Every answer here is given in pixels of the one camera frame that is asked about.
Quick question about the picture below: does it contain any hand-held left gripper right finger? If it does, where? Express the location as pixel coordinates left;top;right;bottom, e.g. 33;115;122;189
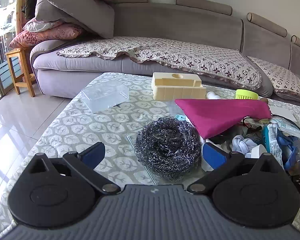
187;142;289;193

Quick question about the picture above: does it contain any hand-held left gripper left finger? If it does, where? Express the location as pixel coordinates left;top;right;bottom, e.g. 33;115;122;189
20;142;121;195

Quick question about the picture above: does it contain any white knotted cloth strip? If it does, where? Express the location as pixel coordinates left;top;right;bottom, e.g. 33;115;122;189
231;135;259;155

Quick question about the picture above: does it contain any steel wool scourer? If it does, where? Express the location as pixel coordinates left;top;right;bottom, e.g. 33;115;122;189
134;116;202;181

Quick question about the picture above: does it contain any patterned cloth covered desktop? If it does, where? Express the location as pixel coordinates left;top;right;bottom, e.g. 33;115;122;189
0;72;300;240

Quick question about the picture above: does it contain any magenta cloth pouch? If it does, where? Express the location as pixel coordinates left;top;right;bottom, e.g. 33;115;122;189
174;98;272;140

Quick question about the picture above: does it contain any clear plastic box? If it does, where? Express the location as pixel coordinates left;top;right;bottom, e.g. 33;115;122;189
81;80;129;113

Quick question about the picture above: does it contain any yellow-green round brush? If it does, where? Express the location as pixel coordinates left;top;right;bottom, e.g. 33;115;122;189
235;89;259;100

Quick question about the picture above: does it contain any blue glove in clear bag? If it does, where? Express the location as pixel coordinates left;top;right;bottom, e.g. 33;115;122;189
277;130;300;173

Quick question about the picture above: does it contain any white and teal mask packet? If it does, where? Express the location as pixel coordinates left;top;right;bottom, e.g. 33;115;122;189
269;117;300;141

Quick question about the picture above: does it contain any small quilted patterned sofa cover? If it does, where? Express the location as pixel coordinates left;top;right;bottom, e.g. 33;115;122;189
247;56;300;101

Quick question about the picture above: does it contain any large quilted patterned sofa cover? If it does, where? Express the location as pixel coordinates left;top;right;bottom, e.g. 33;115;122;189
56;36;262;91

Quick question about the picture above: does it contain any wooden stool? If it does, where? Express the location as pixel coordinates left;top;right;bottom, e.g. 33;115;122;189
5;47;37;98

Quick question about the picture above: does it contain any white satin pillow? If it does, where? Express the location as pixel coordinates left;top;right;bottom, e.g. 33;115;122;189
22;17;64;33

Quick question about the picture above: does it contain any large grey cushion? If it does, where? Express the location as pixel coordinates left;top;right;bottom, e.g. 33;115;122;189
47;0;115;40

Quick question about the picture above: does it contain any grey fabric sofa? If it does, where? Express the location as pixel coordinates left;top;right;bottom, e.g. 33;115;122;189
30;0;300;108

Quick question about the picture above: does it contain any glass balcony door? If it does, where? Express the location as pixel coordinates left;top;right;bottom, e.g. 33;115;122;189
0;0;18;96

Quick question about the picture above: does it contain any small grey cushion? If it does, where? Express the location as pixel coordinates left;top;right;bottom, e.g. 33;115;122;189
34;0;67;22

